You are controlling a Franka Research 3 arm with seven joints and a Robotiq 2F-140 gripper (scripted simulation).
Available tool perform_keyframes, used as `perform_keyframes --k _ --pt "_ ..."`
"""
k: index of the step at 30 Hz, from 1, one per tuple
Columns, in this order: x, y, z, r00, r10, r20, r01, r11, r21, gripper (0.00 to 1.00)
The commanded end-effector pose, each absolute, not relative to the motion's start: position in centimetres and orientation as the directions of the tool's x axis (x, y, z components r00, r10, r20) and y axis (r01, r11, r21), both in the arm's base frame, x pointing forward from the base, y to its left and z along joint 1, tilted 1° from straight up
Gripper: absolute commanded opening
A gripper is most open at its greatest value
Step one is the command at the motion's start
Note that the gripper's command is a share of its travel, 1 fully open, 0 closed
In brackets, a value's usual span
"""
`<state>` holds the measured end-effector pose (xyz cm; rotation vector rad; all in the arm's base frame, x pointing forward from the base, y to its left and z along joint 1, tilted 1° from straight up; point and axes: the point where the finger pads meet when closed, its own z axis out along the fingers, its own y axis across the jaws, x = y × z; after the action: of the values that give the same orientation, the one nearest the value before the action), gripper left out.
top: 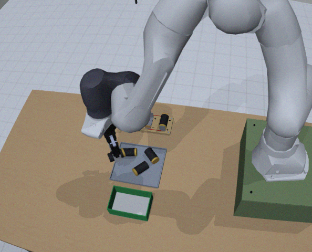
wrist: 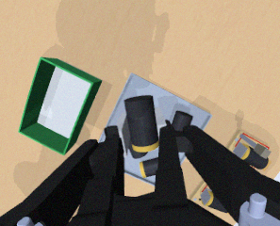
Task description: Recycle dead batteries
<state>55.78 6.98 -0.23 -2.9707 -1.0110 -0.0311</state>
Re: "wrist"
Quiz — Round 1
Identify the light blue tray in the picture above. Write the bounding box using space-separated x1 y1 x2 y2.
106 73 213 186

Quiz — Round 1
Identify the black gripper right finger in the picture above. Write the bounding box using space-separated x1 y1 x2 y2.
150 107 280 226

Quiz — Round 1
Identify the black battery with gold end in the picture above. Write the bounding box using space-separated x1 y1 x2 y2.
241 143 269 170
124 95 159 153
172 110 193 131
206 190 228 213
128 138 148 159
140 157 158 178

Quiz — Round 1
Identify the green open-top box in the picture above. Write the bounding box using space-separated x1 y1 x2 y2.
18 57 103 155

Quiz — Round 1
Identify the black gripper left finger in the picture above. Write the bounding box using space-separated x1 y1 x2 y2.
0 112 130 226

